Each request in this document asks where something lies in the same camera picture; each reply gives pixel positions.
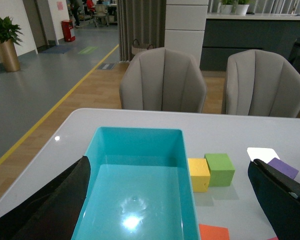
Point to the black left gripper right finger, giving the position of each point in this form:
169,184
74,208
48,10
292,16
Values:
279,198

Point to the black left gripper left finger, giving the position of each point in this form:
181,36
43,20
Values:
52,212

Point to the purple foam cube far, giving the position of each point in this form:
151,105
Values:
284,168

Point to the red foam cube near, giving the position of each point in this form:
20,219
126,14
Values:
273,238

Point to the green foam cube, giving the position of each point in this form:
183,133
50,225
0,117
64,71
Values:
221,169

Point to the orange foam cube left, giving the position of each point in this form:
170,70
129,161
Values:
210,232

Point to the yellow foam cube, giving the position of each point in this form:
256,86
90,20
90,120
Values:
199,174

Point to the teal plastic bin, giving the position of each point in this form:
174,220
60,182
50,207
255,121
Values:
139,187

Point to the grey chair right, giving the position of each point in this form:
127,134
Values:
260,83

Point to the grey chair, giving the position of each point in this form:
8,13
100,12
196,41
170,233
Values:
162,79
260,83

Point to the grey chair left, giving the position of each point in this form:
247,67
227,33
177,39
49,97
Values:
162,79

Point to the dark kitchen counter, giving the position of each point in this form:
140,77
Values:
230,34

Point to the woven laundry basket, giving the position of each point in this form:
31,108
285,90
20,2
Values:
138,47

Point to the potted plant gold vase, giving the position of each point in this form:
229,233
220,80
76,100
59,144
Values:
9,36

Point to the red cabinet box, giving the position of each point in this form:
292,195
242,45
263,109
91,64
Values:
68,30

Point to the white plant pot right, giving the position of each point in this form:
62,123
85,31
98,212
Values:
241,7

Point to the white plant pot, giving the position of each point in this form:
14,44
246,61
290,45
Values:
226,6
241,7

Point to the white plant pot left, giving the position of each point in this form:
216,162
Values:
226,6

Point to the white pillar cabinet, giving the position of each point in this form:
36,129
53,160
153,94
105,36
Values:
185,22

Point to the person in background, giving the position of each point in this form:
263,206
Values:
74,6

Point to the office chair background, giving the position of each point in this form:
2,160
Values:
101,12

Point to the grey curtain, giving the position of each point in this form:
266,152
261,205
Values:
142,20

